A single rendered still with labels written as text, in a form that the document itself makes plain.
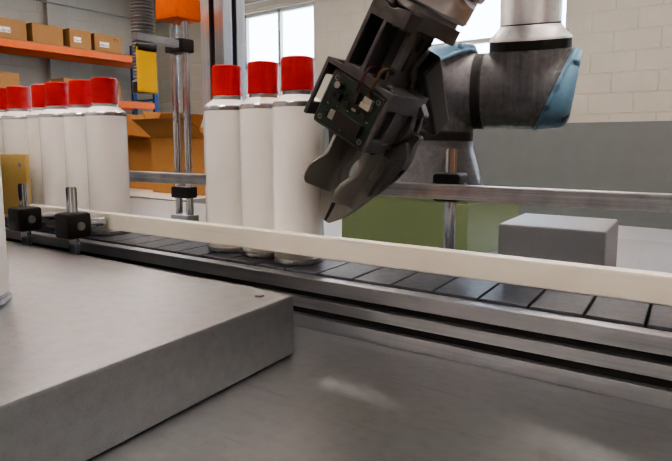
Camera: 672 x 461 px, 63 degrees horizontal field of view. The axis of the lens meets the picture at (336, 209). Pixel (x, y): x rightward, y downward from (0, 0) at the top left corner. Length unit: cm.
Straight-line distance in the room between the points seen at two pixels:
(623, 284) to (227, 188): 39
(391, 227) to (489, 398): 50
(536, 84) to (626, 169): 507
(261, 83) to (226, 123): 6
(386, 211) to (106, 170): 41
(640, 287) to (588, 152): 554
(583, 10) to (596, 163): 147
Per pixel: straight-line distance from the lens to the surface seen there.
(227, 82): 62
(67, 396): 33
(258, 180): 58
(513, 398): 41
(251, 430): 36
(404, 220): 86
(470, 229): 82
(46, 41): 832
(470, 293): 46
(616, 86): 594
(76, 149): 82
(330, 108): 47
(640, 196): 49
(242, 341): 41
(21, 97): 96
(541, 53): 84
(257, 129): 58
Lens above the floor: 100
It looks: 7 degrees down
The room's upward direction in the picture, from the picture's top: straight up
